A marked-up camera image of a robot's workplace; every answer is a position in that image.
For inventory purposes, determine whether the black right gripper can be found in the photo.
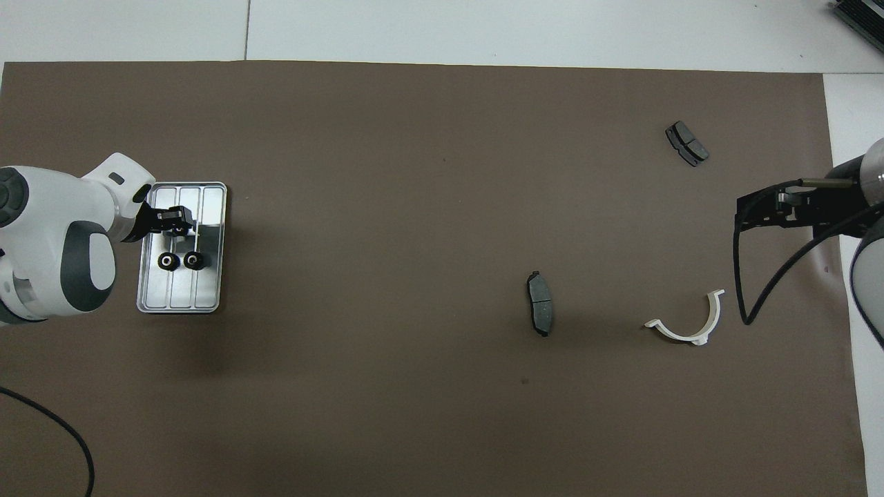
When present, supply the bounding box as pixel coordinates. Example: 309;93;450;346
736;179;868;240

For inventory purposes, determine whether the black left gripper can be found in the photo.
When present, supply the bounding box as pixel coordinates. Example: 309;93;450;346
135;204;198;240

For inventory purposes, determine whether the silver metal tray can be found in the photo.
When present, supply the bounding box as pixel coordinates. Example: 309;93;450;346
136;182;229;315

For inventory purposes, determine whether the grey brake pad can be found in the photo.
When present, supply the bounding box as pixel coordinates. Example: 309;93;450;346
526;270;555;338
665;121;710;168

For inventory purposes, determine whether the white curved plastic clip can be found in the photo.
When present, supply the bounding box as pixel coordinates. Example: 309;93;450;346
644;289;726;346

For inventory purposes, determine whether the dark ribbed metal device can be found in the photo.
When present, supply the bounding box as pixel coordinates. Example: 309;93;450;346
831;0;884;53

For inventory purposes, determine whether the brown paper mat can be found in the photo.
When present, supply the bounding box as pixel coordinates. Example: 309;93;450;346
0;61;869;497

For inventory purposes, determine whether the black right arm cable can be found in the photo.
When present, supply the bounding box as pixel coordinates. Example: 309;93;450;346
732;200;884;327

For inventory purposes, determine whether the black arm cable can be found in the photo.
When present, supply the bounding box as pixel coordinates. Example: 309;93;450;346
732;200;884;327
0;385;95;497

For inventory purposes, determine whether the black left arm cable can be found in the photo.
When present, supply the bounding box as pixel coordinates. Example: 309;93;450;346
0;385;95;497

